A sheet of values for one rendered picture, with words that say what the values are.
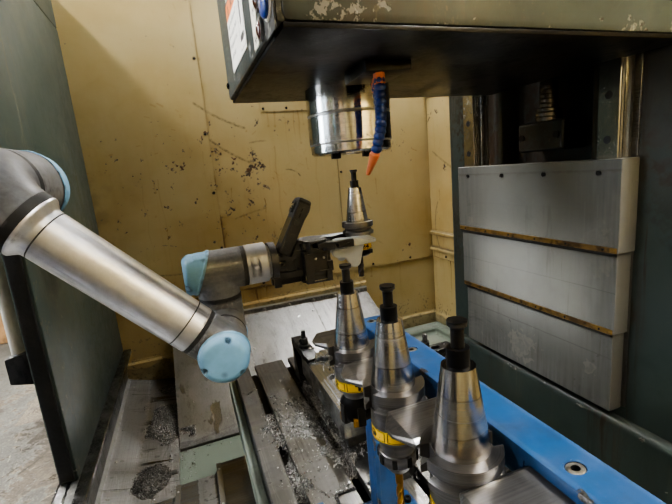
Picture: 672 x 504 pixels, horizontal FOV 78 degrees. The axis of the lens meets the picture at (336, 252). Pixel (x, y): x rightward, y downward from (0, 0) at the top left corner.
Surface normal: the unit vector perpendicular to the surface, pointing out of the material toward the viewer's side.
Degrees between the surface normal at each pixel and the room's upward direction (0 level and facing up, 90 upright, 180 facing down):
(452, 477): 90
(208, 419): 24
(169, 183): 90
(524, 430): 0
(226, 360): 90
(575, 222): 90
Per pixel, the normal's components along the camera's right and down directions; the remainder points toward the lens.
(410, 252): 0.35, 0.15
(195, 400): 0.06, -0.83
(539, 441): -0.09, -0.98
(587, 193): -0.94, 0.15
